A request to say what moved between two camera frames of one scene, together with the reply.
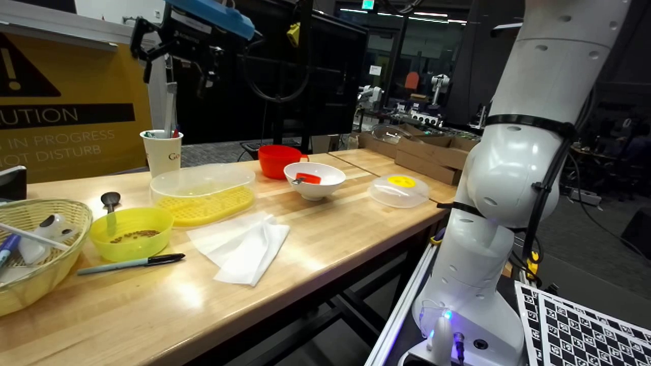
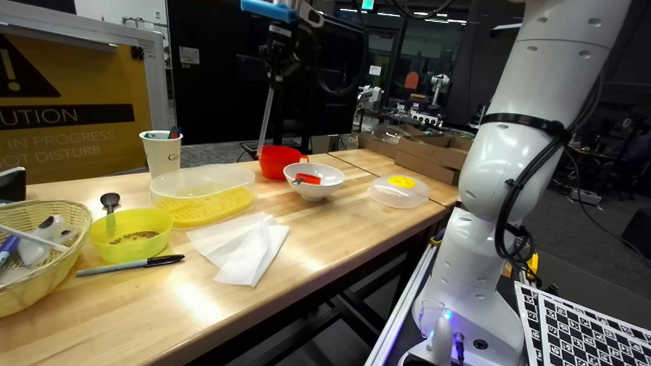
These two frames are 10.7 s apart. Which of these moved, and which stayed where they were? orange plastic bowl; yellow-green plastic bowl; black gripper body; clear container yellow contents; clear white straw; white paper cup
Moved: clear white straw; black gripper body
Stayed: orange plastic bowl; clear container yellow contents; white paper cup; yellow-green plastic bowl
